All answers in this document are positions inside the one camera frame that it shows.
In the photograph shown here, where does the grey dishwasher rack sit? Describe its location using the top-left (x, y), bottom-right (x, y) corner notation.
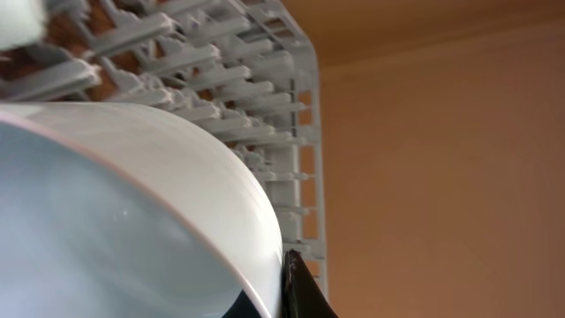
top-left (1, 0), bottom-right (328, 291)

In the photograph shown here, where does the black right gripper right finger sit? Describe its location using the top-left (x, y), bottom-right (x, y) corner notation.
top-left (282, 249), bottom-right (338, 318)

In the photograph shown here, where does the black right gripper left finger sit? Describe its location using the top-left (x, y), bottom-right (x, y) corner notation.
top-left (222, 291), bottom-right (261, 318)

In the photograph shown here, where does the light blue bowl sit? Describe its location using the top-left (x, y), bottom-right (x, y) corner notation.
top-left (1, 102), bottom-right (283, 317)

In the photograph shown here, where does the pale green bowl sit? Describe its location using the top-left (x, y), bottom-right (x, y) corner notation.
top-left (0, 0), bottom-right (48, 51)

